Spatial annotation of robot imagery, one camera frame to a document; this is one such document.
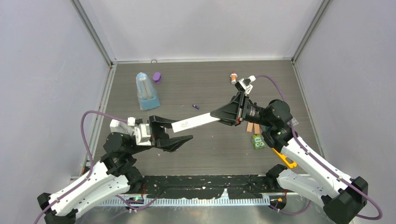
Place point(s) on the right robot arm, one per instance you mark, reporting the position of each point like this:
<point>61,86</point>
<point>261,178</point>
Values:
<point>339,194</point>

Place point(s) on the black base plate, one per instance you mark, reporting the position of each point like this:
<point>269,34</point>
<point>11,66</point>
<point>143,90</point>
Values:
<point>248,186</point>

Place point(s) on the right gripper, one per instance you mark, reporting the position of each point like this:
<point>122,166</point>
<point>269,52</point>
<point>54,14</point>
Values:
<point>235,112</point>

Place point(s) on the blue metronome in plastic wrap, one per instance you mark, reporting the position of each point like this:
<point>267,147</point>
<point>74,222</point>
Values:
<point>146,93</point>

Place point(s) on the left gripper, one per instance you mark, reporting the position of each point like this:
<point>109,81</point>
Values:
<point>160,138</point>

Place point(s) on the purple plastic cap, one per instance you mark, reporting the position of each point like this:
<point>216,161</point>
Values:
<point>157,77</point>

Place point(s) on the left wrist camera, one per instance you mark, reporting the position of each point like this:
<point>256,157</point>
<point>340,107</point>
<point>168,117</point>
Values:
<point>142,131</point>

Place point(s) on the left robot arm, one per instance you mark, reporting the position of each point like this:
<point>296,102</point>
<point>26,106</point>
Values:
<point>114,173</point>

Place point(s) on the wooden block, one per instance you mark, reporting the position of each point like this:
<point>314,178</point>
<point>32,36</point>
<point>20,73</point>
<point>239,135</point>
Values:
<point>257,129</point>
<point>250,127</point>

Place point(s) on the small toy figurine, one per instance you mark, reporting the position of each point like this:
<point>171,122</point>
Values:
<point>233,77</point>

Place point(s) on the left wooden block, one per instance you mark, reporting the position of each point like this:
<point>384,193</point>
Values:
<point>250,127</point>

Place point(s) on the white trapezoid block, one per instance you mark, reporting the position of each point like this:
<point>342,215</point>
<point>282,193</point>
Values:
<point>119,126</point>

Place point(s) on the green toy with eyes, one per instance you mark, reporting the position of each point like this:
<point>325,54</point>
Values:
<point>258,142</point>

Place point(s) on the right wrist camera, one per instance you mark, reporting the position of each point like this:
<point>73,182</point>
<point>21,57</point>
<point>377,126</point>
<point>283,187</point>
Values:
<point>245,85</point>

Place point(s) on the right wooden block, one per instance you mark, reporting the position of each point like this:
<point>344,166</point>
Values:
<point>257,129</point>

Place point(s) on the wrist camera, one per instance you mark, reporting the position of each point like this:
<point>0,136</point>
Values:
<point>142,131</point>
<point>245,85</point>

